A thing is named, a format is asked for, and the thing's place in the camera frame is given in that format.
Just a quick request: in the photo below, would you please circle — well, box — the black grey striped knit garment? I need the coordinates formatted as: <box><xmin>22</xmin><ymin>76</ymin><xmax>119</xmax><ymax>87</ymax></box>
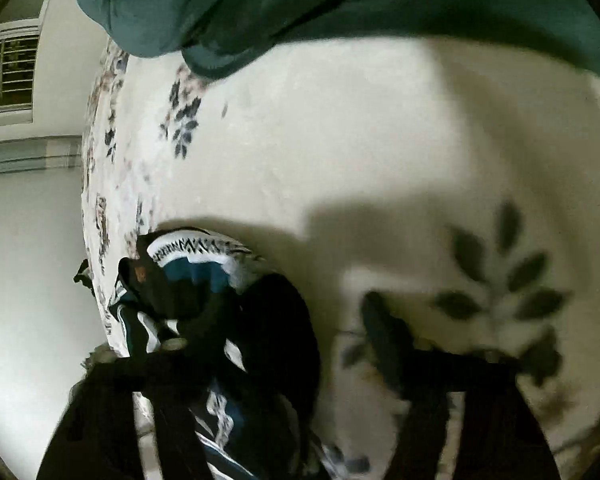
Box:
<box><xmin>107</xmin><ymin>227</ymin><xmax>326</xmax><ymax>480</ymax></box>

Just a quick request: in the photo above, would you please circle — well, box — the white floral plush blanket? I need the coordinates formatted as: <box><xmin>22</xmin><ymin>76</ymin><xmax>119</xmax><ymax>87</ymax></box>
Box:
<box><xmin>82</xmin><ymin>39</ymin><xmax>600</xmax><ymax>479</ymax></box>

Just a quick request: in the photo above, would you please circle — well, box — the barred window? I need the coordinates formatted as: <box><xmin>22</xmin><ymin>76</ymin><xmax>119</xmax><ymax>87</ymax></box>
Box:
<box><xmin>0</xmin><ymin>35</ymin><xmax>40</xmax><ymax>114</ymax></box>

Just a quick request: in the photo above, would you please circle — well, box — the dark green plush quilt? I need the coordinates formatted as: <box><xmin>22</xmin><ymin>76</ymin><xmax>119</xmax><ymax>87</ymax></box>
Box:
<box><xmin>76</xmin><ymin>0</ymin><xmax>600</xmax><ymax>80</ymax></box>

